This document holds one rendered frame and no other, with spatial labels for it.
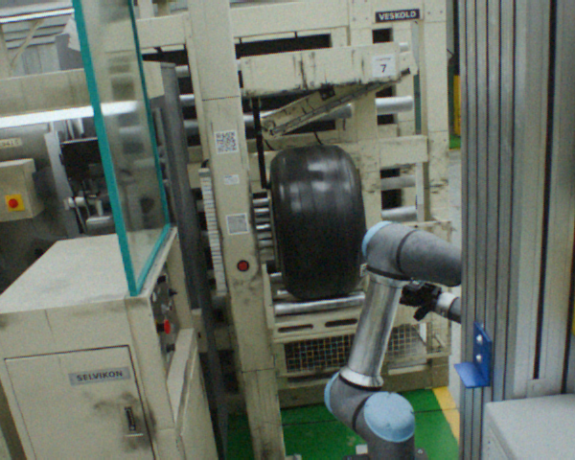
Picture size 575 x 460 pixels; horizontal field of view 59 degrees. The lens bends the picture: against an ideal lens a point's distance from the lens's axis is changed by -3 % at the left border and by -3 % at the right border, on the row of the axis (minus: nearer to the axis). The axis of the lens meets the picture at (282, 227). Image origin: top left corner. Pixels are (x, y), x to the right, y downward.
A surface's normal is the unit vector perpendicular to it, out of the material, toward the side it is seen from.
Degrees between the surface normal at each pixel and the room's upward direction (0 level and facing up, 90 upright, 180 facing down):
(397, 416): 7
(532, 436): 0
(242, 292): 90
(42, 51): 90
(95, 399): 90
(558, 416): 0
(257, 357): 90
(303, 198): 56
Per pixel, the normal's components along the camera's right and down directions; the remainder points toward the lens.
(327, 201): 0.00, -0.22
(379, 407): -0.04, -0.91
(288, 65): 0.07, 0.29
